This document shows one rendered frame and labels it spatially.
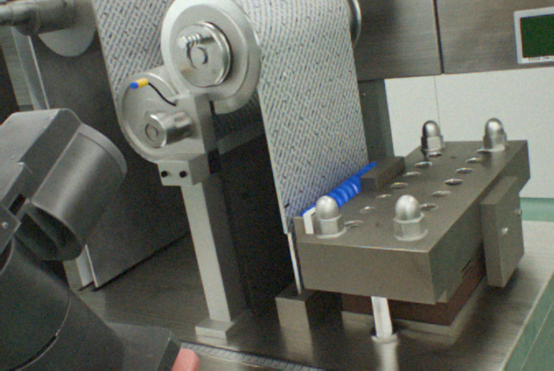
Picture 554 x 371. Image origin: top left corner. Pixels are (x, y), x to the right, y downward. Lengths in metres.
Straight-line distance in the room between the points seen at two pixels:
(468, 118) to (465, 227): 2.78
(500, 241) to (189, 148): 0.39
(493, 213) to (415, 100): 2.82
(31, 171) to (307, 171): 0.56
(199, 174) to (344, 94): 0.26
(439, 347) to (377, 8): 0.52
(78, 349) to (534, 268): 0.70
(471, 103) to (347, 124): 2.62
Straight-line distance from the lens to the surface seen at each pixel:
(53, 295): 0.37
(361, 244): 0.76
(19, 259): 0.35
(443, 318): 0.82
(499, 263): 0.89
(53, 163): 0.38
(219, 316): 0.91
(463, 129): 3.62
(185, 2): 0.84
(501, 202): 0.88
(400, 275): 0.75
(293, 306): 0.87
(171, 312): 0.99
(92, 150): 0.39
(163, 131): 0.79
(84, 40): 0.99
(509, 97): 3.51
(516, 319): 0.86
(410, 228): 0.75
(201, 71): 0.81
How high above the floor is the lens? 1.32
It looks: 16 degrees down
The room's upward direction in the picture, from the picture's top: 10 degrees counter-clockwise
